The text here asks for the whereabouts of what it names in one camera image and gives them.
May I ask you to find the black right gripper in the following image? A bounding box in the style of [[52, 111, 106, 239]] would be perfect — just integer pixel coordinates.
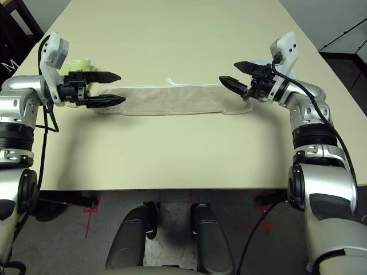
[[218, 60, 279, 103]]

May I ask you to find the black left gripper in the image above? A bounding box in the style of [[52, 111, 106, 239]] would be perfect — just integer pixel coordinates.
[[58, 71, 127, 109]]

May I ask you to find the beige towel with white trim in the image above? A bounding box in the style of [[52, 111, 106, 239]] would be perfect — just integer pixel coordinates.
[[94, 76, 253, 116]]

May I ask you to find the green folded towel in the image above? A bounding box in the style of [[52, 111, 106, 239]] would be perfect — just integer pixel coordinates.
[[58, 58, 98, 108]]

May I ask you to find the black cabinet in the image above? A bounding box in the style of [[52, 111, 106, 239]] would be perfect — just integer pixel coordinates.
[[318, 51, 367, 92]]

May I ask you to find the black box with letter M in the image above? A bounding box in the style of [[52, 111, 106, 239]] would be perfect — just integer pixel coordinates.
[[0, 0, 45, 87]]

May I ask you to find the black metal rod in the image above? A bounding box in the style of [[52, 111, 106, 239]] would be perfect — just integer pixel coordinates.
[[318, 21, 367, 52]]

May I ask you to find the black table foot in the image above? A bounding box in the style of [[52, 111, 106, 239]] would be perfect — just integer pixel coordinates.
[[256, 191, 290, 207], [38, 190, 98, 209]]

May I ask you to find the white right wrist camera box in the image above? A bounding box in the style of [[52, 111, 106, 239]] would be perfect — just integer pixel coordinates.
[[270, 31, 300, 101]]

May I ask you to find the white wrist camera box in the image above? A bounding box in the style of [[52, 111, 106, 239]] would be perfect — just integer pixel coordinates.
[[40, 32, 70, 107], [270, 31, 300, 101]]

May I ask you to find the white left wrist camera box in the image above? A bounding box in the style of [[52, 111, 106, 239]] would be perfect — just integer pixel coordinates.
[[40, 32, 70, 107]]

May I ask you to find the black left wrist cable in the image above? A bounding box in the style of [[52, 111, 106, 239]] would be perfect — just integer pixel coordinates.
[[0, 38, 61, 275]]

